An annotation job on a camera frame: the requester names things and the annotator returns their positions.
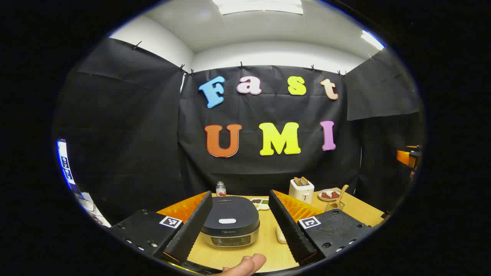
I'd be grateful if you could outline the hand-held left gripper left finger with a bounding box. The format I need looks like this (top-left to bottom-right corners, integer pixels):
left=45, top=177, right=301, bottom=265
left=109, top=191, right=214, bottom=265

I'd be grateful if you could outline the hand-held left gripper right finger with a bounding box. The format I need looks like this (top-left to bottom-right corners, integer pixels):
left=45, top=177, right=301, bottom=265
left=268, top=189, right=376, bottom=266

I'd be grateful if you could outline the dark grey rice cooker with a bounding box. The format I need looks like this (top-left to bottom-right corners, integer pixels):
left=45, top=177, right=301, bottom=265
left=199, top=195, right=260, bottom=248

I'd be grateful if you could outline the wooden spoon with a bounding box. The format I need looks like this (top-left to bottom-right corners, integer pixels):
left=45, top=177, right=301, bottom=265
left=329, top=184, right=349, bottom=209

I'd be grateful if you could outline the white divided grain dish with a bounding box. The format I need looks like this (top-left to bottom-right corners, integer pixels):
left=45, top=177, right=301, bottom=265
left=249, top=197, right=271, bottom=211

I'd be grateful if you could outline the white toaster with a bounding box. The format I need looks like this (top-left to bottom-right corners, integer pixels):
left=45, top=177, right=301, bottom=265
left=289, top=178, right=315, bottom=204

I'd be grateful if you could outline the white round plate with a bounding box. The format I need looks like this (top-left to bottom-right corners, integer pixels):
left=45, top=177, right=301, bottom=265
left=318, top=188, right=342, bottom=202

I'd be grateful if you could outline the small ceiling light panel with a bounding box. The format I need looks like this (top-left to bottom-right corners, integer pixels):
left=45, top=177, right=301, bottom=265
left=361, top=30, right=385, bottom=50

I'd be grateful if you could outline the computer monitor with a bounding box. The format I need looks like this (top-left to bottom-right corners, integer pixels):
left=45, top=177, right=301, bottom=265
left=56, top=140, right=77, bottom=188

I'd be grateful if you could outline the large ceiling light panel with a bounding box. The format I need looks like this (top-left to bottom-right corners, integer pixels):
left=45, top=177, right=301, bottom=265
left=212, top=0, right=303, bottom=16

